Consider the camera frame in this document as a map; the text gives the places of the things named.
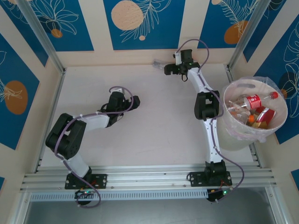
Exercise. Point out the crushed clear bottle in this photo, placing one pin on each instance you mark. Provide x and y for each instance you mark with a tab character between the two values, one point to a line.
158	64

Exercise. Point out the red label cola bottle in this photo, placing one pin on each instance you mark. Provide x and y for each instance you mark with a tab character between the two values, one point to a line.
253	100

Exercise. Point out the orange label bottle orange cap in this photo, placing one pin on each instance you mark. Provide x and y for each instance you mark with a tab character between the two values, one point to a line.
251	118

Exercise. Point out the red gold label bottle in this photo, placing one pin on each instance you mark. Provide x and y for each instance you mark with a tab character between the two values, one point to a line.
266	115

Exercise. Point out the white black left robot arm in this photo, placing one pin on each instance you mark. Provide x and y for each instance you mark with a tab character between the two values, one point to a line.
95	120

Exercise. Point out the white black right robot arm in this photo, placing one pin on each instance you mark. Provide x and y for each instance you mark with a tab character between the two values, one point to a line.
210	140

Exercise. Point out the round beige waste bin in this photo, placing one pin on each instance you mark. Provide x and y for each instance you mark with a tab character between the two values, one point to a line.
233	140

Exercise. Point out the clear plastic bin liner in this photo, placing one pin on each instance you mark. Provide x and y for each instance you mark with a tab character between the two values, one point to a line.
276	85

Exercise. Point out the small controller board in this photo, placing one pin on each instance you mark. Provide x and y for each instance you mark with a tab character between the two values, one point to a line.
85	193
217	196

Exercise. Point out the aluminium frame post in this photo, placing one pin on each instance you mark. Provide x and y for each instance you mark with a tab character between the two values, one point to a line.
245	35
44	39

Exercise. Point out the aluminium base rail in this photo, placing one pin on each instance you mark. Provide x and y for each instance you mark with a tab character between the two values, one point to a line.
140	178

